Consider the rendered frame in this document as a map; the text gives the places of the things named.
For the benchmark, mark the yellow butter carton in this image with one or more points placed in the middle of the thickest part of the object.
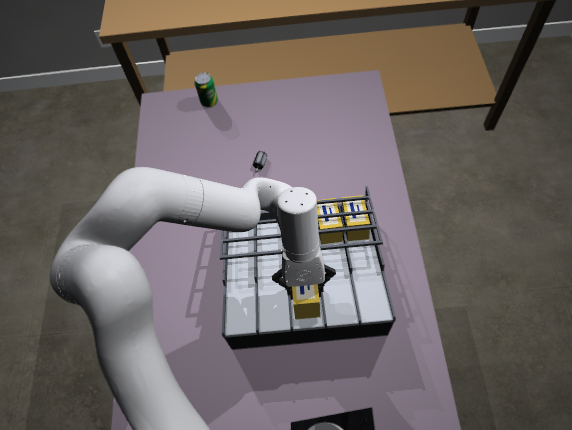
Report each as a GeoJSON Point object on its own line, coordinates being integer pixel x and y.
{"type": "Point", "coordinates": [329, 223]}
{"type": "Point", "coordinates": [355, 220]}
{"type": "Point", "coordinates": [306, 301]}

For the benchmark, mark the green drink can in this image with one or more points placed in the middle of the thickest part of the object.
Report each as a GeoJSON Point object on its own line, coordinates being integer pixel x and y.
{"type": "Point", "coordinates": [206, 90]}

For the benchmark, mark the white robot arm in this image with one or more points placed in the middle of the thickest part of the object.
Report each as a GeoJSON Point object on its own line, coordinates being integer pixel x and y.
{"type": "Point", "coordinates": [93, 268]}

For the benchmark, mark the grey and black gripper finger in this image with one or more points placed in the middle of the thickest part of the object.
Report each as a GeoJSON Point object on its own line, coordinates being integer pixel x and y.
{"type": "Point", "coordinates": [330, 272]}
{"type": "Point", "coordinates": [277, 277]}

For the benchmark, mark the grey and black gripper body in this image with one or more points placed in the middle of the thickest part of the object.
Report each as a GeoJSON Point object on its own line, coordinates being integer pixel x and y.
{"type": "Point", "coordinates": [300, 273]}

